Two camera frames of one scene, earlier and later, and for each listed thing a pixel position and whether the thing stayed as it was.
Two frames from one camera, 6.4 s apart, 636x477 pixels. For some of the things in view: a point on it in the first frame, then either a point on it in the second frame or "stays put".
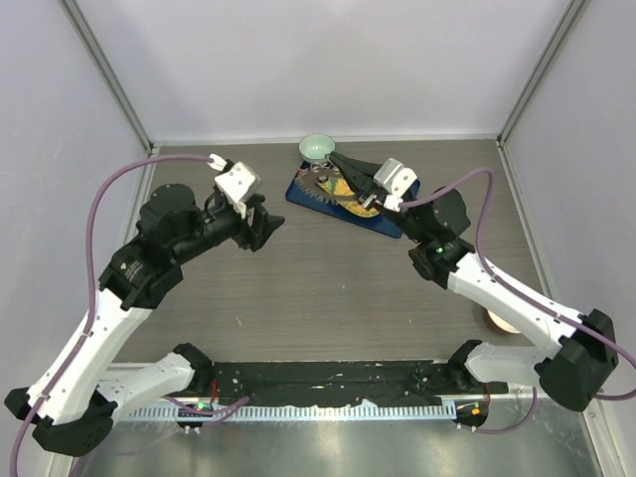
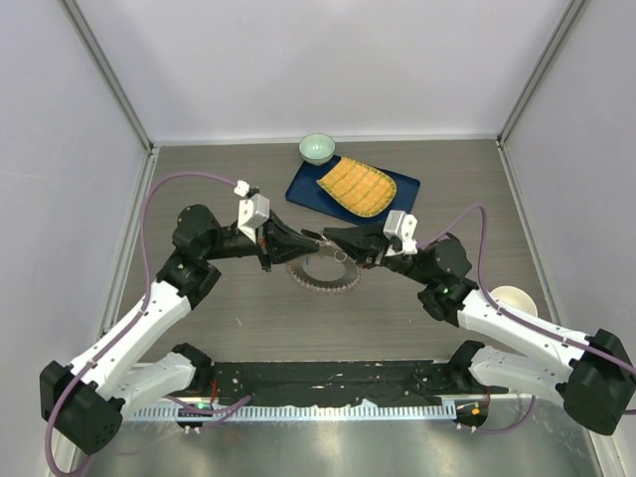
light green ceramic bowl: [314, 146] stays put
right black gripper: [360, 175] -> [368, 244]
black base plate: [322, 383] stays put
